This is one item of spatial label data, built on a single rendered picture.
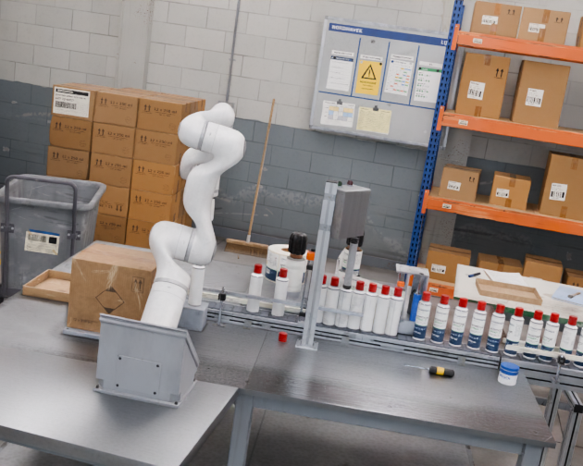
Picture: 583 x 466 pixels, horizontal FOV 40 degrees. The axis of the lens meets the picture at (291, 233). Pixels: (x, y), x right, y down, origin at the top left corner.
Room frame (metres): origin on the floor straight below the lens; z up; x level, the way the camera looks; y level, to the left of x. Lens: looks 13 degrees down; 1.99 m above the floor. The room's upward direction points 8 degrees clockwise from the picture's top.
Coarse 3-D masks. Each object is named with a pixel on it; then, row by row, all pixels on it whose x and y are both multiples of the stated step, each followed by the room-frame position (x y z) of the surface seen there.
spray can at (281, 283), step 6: (282, 270) 3.14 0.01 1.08; (282, 276) 3.14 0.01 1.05; (276, 282) 3.15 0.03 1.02; (282, 282) 3.13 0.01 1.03; (288, 282) 3.15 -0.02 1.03; (276, 288) 3.14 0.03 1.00; (282, 288) 3.13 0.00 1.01; (276, 294) 3.14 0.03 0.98; (282, 294) 3.13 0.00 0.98; (276, 306) 3.13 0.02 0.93; (282, 306) 3.14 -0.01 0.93; (276, 312) 3.13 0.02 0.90; (282, 312) 3.14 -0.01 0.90
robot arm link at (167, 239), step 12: (156, 228) 2.63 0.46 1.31; (168, 228) 2.63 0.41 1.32; (180, 228) 2.64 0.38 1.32; (192, 228) 2.67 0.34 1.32; (156, 240) 2.60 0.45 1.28; (168, 240) 2.60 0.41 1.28; (180, 240) 2.61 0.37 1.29; (156, 252) 2.59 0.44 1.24; (168, 252) 2.59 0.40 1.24; (180, 252) 2.61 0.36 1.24; (156, 264) 2.59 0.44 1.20; (168, 264) 2.55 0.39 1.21; (156, 276) 2.54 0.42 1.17; (168, 276) 2.52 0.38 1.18; (180, 276) 2.53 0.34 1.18
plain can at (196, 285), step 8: (192, 272) 3.01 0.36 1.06; (200, 272) 3.01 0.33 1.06; (192, 280) 3.01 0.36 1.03; (200, 280) 3.01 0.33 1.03; (192, 288) 3.01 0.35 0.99; (200, 288) 3.01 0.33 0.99; (192, 296) 3.00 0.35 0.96; (200, 296) 3.02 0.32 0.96; (192, 304) 3.00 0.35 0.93; (200, 304) 3.02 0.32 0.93
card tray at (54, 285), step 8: (48, 272) 3.36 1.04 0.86; (56, 272) 3.35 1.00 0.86; (64, 272) 3.35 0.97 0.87; (32, 280) 3.19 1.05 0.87; (40, 280) 3.27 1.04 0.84; (48, 280) 3.31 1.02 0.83; (56, 280) 3.33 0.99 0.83; (64, 280) 3.34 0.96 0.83; (24, 288) 3.10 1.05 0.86; (32, 288) 3.10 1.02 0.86; (40, 288) 3.10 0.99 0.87; (48, 288) 3.21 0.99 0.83; (56, 288) 3.22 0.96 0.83; (64, 288) 3.23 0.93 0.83; (32, 296) 3.10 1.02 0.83; (40, 296) 3.10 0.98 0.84; (48, 296) 3.09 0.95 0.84; (56, 296) 3.09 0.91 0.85; (64, 296) 3.09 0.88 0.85
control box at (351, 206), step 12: (336, 192) 2.99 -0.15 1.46; (348, 192) 2.97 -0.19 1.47; (360, 192) 3.03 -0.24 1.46; (336, 204) 2.98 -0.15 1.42; (348, 204) 2.98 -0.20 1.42; (360, 204) 3.04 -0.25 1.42; (336, 216) 2.97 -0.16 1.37; (348, 216) 2.99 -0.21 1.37; (360, 216) 3.05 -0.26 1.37; (336, 228) 2.97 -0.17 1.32; (348, 228) 3.00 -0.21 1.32; (360, 228) 3.07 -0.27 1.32
